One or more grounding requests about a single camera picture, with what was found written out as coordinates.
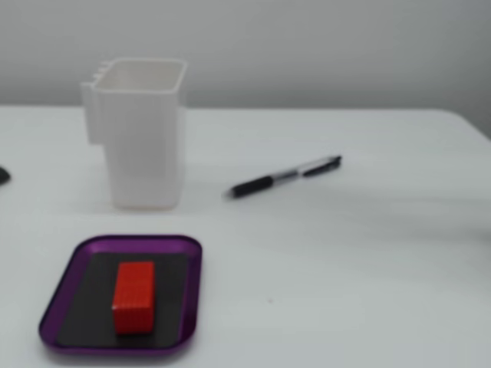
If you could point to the black clear retractable pen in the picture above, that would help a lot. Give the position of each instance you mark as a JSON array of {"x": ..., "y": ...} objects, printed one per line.
[{"x": 253, "y": 186}]

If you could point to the white plastic pen holder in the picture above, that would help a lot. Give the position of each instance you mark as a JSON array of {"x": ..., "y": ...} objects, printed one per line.
[{"x": 142, "y": 153}]

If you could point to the red perforated block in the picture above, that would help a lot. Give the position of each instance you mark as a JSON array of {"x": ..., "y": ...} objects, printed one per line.
[{"x": 134, "y": 295}]

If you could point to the black mat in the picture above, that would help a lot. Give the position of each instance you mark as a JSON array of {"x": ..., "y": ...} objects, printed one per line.
[{"x": 92, "y": 299}]

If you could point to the purple metal tray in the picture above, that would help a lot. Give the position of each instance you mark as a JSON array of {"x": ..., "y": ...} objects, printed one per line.
[{"x": 57, "y": 310}]

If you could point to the black rounded object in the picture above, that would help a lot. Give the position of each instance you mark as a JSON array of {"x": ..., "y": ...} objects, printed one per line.
[{"x": 4, "y": 176}]

